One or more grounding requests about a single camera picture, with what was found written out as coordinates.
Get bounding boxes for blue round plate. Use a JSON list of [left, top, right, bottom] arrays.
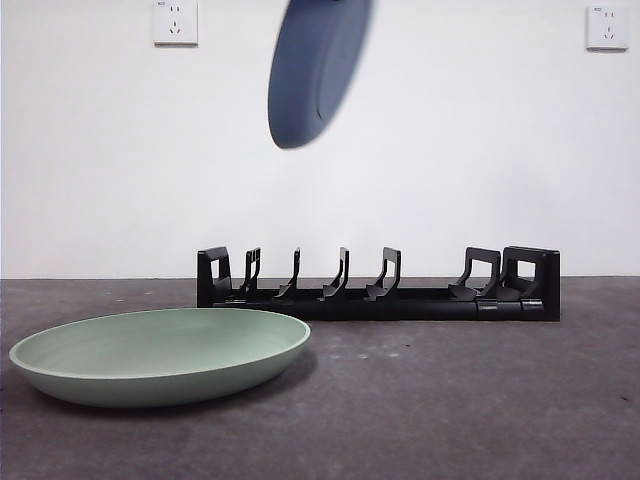
[[266, 0, 376, 152]]

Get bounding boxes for pale green round plate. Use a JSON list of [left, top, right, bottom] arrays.
[[8, 307, 312, 409]]

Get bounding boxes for black plastic plate rack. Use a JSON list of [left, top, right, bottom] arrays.
[[196, 245, 562, 323]]

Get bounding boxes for white wall socket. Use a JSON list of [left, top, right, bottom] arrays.
[[152, 0, 200, 49], [585, 4, 630, 53]]

